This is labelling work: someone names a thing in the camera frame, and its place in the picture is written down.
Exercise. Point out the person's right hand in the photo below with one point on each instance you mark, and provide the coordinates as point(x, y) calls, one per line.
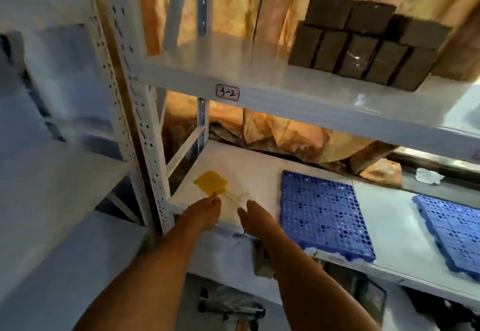
point(260, 225)

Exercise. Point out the person's left hand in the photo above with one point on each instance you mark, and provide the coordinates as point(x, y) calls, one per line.
point(198, 216)

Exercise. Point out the yellow tag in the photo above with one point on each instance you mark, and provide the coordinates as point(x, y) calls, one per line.
point(210, 182)

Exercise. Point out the slim brown cardboard box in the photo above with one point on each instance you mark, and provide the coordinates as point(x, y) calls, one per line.
point(264, 263)

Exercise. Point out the blue plastic pallet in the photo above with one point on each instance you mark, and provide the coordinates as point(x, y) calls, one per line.
point(453, 229)
point(322, 214)

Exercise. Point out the white metal shelving rack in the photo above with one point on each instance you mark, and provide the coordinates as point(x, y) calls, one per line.
point(243, 60)

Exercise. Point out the boxes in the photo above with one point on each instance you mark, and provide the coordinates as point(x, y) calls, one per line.
point(356, 57)

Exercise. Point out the person's right forearm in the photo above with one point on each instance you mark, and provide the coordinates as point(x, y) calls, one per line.
point(318, 297)

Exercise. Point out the person's left forearm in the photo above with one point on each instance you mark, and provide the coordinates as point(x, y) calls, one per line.
point(150, 285)

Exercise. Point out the white metal storage rack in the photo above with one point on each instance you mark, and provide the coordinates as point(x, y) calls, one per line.
point(56, 192)

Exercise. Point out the white crumpled tissue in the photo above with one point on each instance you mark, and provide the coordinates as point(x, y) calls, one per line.
point(429, 176)

